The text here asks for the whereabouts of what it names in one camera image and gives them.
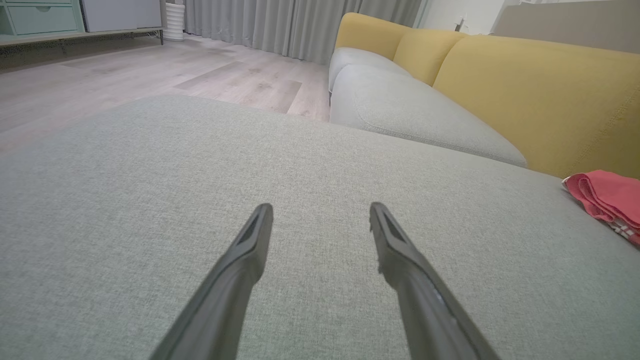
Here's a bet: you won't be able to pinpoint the small grey sofa seat cushion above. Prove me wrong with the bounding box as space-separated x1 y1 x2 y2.
327 47 415 96

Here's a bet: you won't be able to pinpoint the white cabinet door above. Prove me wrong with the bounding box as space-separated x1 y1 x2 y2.
80 0 163 33

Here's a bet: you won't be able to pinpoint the mint green cabinet drawer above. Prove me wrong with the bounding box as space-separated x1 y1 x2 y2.
6 5 81 36

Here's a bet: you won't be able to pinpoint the wide yellow sofa backrest cushion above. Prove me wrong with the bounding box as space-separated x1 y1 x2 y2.
432 35 640 180

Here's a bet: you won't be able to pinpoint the low television cabinet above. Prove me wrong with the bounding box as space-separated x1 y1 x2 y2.
0 0 166 57

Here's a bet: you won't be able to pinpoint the yellow sofa end backrest cushion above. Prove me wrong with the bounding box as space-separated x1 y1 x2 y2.
334 12 412 62

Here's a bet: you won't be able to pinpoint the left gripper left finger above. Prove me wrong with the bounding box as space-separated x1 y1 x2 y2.
150 202 275 360

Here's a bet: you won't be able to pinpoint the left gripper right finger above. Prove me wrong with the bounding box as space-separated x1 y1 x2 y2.
369 201 501 360

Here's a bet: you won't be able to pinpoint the red shirt with white trim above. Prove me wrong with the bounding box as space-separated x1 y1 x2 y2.
607 217 640 247

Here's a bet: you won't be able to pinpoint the red shorts with white stripe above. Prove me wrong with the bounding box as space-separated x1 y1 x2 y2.
561 169 640 226

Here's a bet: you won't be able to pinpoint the white ribbed cylinder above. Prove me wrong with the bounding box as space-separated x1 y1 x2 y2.
163 1 186 42

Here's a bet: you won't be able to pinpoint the grey-beige upholstered panel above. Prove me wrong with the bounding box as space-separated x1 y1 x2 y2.
492 0 640 55

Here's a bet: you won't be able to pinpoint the narrow yellow sofa backrest cushion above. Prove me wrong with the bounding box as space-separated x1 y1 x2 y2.
393 28 468 87

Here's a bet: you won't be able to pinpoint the large grey sofa seat cushion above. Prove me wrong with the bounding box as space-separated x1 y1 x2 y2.
0 95 640 360

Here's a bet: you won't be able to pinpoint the grey pleated curtain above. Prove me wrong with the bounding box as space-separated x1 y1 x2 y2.
182 0 428 66

